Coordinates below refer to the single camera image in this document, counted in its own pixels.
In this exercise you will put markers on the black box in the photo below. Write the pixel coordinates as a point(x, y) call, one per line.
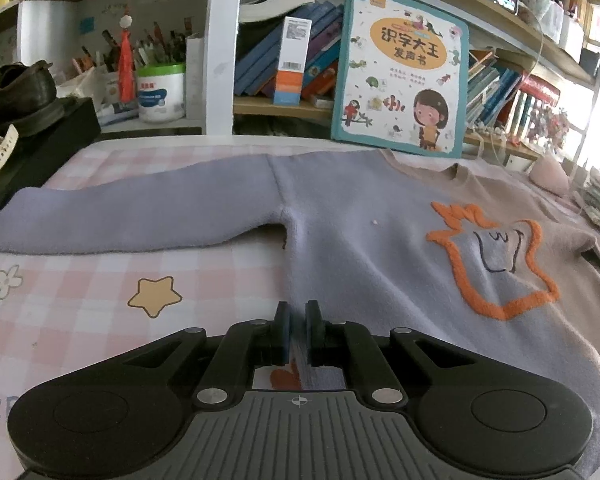
point(55, 135)

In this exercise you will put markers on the bunch of pens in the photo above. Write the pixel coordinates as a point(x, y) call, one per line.
point(155, 47)

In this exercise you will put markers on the white can with green lid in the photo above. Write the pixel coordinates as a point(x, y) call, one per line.
point(161, 95)

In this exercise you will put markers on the children's picture book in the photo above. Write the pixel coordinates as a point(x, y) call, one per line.
point(400, 75)

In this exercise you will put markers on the white paper folder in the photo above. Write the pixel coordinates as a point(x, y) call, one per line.
point(196, 80)

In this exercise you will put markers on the lavender sweater with orange outline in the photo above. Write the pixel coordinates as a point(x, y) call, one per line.
point(360, 240)

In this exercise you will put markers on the pink checkered bed sheet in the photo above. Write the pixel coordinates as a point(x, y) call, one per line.
point(80, 335)

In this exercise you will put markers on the red tassel ornament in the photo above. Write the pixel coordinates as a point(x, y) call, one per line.
point(125, 70)

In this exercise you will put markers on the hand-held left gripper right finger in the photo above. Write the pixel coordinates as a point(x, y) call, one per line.
point(310, 335)

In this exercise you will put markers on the row of blue books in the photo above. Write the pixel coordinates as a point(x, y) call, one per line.
point(260, 65)

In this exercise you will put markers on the black leather shoe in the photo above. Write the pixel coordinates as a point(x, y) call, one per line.
point(20, 95)

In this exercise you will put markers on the row of colourful books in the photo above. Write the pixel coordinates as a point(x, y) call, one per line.
point(505, 95)

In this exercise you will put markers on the thick grey book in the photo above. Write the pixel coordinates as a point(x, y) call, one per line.
point(275, 2)

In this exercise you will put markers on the white and orange carton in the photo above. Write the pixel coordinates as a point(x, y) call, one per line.
point(292, 60)

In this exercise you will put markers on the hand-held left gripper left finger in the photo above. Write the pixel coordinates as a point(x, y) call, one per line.
point(285, 335)

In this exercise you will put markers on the white bookshelf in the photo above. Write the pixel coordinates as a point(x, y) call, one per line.
point(225, 60)

